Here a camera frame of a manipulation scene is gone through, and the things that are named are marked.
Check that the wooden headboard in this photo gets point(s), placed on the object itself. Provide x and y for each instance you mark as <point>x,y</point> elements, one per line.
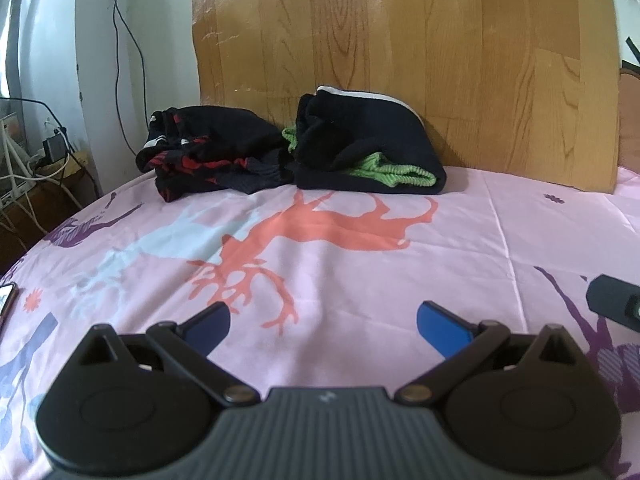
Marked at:
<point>400,50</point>

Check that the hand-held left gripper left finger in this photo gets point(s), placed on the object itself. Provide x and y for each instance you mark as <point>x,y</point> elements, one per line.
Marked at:
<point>210,329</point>

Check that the pink printed bed sheet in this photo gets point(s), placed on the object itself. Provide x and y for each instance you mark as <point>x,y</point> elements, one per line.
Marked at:
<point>350,260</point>

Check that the black tape strips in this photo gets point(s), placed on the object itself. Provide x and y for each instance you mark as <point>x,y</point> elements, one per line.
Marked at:
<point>625,5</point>

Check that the black sweater with green lining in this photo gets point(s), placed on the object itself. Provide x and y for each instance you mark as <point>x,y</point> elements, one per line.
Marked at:
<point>370,130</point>

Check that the black and red garment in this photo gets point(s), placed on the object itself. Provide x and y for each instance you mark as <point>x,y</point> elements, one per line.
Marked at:
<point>210,150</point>

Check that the smartphone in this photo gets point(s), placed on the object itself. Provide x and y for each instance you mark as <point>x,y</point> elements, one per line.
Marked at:
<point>6,302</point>

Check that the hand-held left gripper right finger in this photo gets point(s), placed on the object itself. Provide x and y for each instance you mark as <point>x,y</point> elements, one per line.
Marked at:
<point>440,331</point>

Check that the brown padded board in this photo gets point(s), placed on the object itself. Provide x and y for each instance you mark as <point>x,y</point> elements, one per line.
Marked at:
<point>630,120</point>

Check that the black charger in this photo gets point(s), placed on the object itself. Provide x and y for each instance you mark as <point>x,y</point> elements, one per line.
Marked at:
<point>55,146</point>

